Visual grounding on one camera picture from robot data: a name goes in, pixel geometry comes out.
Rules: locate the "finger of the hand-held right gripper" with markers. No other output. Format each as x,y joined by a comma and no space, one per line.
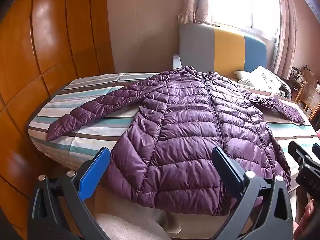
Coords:
298,155
317,151

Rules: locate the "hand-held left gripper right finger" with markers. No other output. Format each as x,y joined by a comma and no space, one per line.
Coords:
228,171

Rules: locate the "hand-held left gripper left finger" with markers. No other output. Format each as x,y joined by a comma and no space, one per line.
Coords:
95,172

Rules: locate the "purple puffer jacket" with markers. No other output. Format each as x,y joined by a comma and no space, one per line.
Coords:
180,130

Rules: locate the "person's right hand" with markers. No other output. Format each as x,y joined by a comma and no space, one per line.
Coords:
307,220

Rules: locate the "rattan chair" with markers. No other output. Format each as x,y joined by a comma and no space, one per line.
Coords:
308,97

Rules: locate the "beige cloth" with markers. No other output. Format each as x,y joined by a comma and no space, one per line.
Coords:
130,225

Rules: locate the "striped bed sheet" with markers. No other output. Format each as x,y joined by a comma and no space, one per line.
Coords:
100,97

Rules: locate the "cluttered shelf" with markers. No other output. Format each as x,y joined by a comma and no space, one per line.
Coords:
303,73

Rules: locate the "white printed pillow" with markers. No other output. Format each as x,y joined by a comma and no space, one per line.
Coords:
262,78

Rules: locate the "small cream pillow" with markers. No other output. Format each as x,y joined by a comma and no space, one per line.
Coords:
240,75

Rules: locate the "grey yellow blue headboard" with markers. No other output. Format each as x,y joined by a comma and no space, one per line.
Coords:
225,47

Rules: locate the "pink curtain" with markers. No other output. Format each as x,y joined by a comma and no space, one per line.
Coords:
287,30

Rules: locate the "wooden wardrobe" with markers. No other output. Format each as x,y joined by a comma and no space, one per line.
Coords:
50,42

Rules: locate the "patterned beige curtain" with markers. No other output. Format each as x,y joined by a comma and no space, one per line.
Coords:
195,2

